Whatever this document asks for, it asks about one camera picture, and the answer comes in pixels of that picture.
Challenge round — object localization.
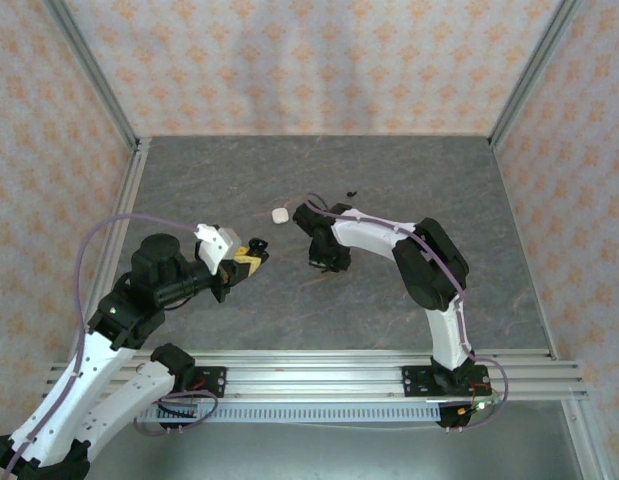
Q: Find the aluminium corner post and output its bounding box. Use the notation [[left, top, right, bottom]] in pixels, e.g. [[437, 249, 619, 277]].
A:
[[488, 0, 583, 149], [43, 0, 140, 151]]

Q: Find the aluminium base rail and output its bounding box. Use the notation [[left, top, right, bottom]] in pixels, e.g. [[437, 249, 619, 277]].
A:
[[48, 349, 588, 402]]

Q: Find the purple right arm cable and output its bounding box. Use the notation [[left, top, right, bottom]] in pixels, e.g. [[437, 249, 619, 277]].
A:
[[304, 192, 510, 434]]

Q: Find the small circuit board with LED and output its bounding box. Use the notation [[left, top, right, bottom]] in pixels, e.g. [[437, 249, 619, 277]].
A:
[[456, 398, 495, 417]]

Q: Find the grey metal base panel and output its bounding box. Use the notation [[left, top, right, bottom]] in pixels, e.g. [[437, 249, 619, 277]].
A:
[[83, 399, 588, 480]]

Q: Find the aluminium frame rail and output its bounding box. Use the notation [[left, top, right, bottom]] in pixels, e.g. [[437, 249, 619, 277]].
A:
[[561, 399, 613, 480]]

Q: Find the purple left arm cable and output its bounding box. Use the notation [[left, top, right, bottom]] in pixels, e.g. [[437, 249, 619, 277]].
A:
[[1, 213, 224, 480]]

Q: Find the grey slotted cable duct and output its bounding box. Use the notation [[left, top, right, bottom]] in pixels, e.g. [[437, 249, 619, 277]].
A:
[[138, 402, 443, 425]]

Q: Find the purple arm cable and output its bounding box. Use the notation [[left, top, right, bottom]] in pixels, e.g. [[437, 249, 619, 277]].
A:
[[304, 192, 510, 434], [1, 213, 224, 480]]

